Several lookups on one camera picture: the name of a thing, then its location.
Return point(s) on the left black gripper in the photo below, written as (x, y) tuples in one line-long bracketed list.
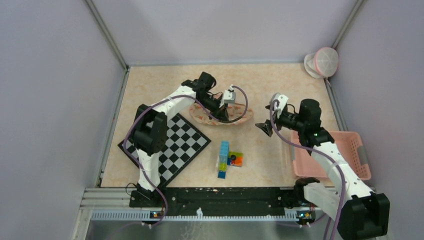
[(220, 112)]

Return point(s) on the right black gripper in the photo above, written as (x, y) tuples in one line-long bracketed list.
[(266, 127)]

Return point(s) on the white pink mesh laundry bag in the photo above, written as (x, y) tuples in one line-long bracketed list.
[(322, 64)]

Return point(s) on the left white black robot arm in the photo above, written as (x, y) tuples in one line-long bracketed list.
[(148, 132)]

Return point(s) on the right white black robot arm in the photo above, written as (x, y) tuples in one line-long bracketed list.
[(334, 165)]

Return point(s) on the colourful toy block stack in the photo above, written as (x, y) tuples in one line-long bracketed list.
[(227, 158)]

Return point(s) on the black white checkerboard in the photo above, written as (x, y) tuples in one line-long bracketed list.
[(185, 142)]

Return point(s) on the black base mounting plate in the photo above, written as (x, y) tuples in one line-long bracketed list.
[(228, 203)]

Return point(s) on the pink plastic basket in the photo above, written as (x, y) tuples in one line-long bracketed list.
[(351, 148)]

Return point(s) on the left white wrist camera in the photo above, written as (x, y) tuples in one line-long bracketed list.
[(229, 96)]

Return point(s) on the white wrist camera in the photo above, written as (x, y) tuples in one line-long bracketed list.
[(278, 103), (229, 96)]

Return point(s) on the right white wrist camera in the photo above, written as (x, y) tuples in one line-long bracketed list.
[(278, 103)]

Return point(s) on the aluminium frame rail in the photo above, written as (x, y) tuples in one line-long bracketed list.
[(113, 204)]

